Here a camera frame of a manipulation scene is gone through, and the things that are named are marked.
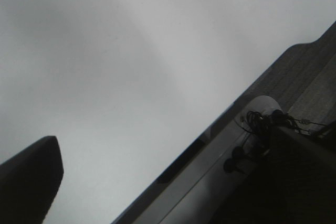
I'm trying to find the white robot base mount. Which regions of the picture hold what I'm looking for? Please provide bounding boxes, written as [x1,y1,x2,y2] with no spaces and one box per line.
[234,95,283,134]

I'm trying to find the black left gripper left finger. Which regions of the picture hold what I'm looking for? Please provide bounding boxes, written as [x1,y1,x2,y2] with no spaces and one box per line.
[1,136,64,223]

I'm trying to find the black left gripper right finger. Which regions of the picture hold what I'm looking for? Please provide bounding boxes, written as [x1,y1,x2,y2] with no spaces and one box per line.
[210,125,335,223]

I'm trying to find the black bundled base cables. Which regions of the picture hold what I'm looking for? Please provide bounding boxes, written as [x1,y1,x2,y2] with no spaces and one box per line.
[223,109,329,174]

